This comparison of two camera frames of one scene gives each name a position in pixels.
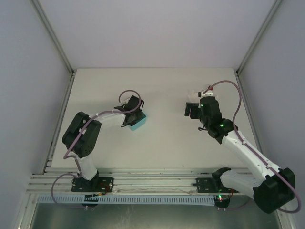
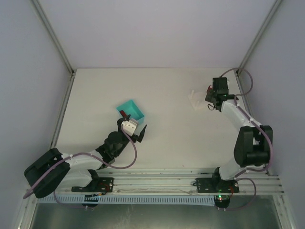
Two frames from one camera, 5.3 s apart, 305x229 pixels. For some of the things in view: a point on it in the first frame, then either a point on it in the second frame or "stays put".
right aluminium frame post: x=276 y=5 stays put
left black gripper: x=133 y=118 to x=133 y=136
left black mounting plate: x=99 y=184 stays put
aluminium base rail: x=58 y=181 stays put
